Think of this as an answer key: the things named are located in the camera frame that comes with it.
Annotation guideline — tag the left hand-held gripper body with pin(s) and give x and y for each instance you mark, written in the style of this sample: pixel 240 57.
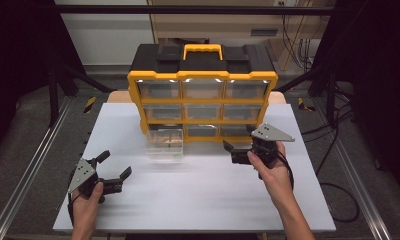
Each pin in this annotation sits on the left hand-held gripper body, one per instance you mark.
pixel 83 175

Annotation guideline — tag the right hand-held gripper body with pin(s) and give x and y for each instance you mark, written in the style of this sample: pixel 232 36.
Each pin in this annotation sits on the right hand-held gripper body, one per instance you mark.
pixel 271 133

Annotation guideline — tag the yellow black organizer cabinet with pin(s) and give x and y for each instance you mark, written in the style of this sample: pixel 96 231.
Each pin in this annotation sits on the yellow black organizer cabinet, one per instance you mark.
pixel 201 75

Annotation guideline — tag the person's left hand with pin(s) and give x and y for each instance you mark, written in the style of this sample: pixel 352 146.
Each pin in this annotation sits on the person's left hand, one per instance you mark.
pixel 84 213

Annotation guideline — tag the person's right hand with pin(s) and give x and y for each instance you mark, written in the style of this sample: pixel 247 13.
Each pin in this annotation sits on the person's right hand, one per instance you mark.
pixel 276 180

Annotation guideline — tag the yellow black hazard tape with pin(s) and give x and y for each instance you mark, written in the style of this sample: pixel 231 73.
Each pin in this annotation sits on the yellow black hazard tape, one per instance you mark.
pixel 304 105
pixel 89 104

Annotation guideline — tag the grid of clear drawers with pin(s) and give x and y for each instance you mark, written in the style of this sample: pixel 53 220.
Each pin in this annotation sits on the grid of clear drawers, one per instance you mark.
pixel 203 90

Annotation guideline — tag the wooden board under table top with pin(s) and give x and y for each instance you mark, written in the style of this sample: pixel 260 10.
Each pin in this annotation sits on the wooden board under table top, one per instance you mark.
pixel 118 96

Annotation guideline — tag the black metal stand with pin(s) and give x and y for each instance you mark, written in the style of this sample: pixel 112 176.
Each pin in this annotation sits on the black metal stand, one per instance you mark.
pixel 54 100
pixel 329 96

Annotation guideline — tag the light wooden cabinet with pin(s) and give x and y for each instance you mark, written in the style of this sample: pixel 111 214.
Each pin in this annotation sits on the light wooden cabinet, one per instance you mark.
pixel 221 23

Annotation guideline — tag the black curtain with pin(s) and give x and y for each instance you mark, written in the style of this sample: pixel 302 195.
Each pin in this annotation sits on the black curtain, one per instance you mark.
pixel 18 60
pixel 374 83

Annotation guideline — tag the black horizontal bar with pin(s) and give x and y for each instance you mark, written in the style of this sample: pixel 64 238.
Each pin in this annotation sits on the black horizontal bar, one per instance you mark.
pixel 188 9

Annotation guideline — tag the aluminium frame rail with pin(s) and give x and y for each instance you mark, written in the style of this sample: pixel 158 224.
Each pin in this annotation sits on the aluminium frame rail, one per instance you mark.
pixel 38 156
pixel 354 166

